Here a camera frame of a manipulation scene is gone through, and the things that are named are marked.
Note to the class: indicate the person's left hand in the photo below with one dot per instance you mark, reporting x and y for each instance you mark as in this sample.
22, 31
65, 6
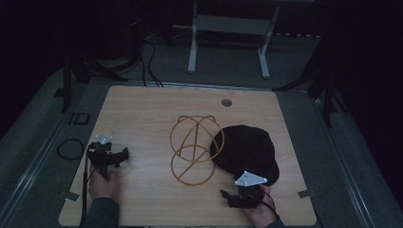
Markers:
102, 187

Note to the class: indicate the white metal table frame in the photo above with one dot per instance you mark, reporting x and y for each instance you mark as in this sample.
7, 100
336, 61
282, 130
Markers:
228, 24

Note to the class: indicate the black hat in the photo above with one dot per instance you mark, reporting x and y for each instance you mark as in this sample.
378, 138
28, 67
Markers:
246, 152

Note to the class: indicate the person's right hand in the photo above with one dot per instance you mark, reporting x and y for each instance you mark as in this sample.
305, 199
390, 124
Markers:
262, 214

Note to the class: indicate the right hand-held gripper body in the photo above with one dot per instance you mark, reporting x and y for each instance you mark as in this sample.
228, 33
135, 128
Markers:
249, 193

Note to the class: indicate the black tripod stand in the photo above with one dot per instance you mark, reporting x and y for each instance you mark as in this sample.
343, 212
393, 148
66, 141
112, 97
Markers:
328, 91
67, 82

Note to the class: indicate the grey tape piece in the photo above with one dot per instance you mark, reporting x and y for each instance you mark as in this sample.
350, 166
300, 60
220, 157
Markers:
70, 195
306, 193

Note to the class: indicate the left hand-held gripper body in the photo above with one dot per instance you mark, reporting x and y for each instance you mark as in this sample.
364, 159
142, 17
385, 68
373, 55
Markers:
100, 155

